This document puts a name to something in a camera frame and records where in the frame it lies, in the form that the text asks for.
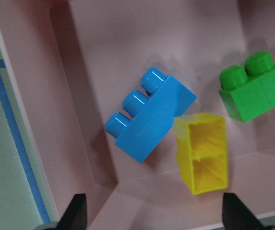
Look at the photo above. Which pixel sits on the blue toy block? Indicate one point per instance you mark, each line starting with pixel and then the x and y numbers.
pixel 151 116

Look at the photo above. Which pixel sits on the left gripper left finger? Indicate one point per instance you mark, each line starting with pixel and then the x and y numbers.
pixel 75 216

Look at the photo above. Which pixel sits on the green toy block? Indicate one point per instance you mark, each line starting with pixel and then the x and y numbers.
pixel 249 91

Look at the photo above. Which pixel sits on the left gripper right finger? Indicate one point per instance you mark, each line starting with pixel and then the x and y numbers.
pixel 236 216

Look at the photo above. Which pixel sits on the pink plastic box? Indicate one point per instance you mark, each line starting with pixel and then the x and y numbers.
pixel 119 100

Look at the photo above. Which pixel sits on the yellow toy block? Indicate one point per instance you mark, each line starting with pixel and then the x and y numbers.
pixel 202 153

